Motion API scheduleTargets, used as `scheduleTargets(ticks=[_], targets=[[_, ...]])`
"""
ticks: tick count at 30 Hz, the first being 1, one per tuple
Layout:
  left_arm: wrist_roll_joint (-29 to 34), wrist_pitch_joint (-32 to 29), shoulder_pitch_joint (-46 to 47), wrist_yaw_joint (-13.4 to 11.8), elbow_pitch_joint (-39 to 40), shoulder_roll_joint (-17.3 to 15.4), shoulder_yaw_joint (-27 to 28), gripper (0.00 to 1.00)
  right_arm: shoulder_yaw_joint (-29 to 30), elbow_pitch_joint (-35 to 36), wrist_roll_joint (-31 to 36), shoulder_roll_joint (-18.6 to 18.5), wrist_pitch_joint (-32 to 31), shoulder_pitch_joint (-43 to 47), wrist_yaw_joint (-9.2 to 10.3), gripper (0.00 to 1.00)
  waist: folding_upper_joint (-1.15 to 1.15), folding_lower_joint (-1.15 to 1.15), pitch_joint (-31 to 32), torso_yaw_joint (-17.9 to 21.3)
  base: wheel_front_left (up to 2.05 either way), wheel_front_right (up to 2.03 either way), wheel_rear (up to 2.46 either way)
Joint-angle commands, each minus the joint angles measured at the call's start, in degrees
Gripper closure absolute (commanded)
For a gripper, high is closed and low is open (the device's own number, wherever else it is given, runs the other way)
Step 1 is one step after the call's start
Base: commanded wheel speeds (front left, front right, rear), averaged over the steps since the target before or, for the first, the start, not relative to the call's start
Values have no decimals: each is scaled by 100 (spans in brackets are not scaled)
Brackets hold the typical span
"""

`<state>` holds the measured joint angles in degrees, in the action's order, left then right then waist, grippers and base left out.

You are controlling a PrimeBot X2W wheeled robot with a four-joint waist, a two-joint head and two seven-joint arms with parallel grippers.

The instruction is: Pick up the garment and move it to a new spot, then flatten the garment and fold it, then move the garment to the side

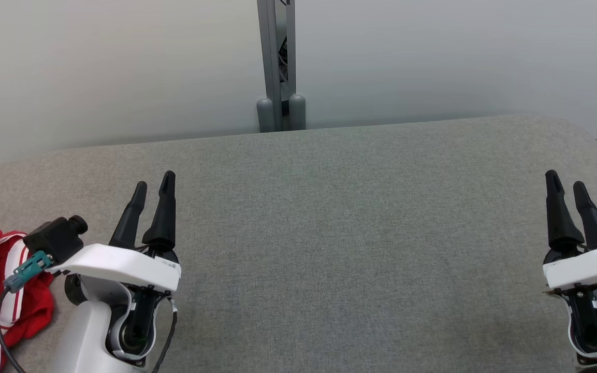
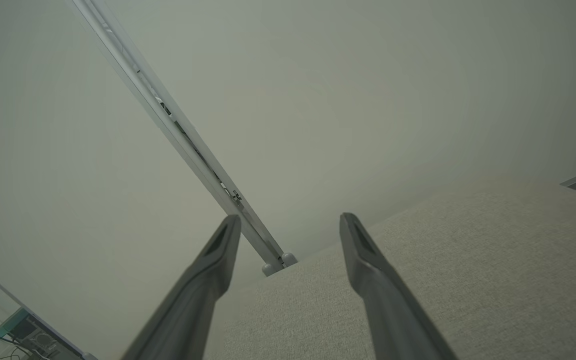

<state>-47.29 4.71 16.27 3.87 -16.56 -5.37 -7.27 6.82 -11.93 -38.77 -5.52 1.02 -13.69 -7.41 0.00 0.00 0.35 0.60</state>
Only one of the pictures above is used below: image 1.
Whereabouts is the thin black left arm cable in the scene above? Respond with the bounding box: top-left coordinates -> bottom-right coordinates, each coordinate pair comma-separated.
151,298 -> 179,373

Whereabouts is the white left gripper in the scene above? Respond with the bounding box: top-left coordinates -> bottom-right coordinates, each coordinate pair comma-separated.
50,170 -> 182,311

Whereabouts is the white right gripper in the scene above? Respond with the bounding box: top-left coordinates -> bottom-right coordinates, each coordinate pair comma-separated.
543,169 -> 597,311

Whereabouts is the red sleeveless jersey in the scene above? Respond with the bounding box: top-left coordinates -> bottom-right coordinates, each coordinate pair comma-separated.
0,231 -> 55,373

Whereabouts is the left camera cable teal plug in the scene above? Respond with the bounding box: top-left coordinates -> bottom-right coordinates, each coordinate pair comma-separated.
0,250 -> 54,373

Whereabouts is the grey metal partition post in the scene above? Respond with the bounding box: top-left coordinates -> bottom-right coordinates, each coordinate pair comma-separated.
257,0 -> 297,131

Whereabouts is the grey cylinder post foot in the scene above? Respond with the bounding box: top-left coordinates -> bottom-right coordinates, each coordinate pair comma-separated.
289,93 -> 307,131
256,97 -> 276,133

